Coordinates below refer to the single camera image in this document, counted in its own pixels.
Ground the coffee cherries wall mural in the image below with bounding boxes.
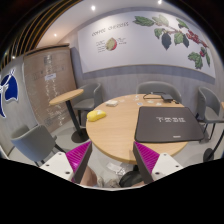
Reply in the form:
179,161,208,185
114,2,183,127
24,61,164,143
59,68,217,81
78,11,215,77

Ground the white small box on table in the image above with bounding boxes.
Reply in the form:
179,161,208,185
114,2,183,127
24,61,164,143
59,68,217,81
106,100,118,107

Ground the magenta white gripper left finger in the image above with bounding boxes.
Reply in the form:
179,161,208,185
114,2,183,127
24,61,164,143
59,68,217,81
41,141,92,184

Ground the grey chair far left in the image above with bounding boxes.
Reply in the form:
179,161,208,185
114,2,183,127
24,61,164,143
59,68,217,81
11,125,63,165

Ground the black mouse pad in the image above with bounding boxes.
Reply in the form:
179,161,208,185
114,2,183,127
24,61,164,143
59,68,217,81
135,106,204,143

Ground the round wooden table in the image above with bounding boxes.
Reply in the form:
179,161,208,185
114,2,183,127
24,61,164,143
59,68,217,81
86,94,189,164

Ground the grey chair right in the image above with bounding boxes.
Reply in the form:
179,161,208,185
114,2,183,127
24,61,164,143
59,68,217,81
195,87,224,138

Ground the grey chair behind side table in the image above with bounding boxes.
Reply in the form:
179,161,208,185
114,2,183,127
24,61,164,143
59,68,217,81
72,83,103,120

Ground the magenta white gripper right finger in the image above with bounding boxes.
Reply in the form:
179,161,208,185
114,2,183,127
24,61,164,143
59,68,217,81
133,142,182,184

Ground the black power adapter with cable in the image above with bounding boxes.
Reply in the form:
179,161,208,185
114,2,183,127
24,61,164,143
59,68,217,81
143,92,174,103

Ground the glass display cabinet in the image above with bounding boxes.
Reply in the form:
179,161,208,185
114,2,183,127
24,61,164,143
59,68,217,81
23,44,76,132

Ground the grey chair behind round table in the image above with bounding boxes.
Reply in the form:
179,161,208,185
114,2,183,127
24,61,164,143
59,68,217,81
136,81,182,103

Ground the yellow computer mouse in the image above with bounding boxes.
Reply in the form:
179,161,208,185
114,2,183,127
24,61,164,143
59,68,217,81
87,110,106,122

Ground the blue white wall logo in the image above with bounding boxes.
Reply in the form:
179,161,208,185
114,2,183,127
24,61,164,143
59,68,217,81
0,69,19,118

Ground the small round side table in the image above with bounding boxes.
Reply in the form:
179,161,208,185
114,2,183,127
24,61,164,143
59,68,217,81
49,89,89,143

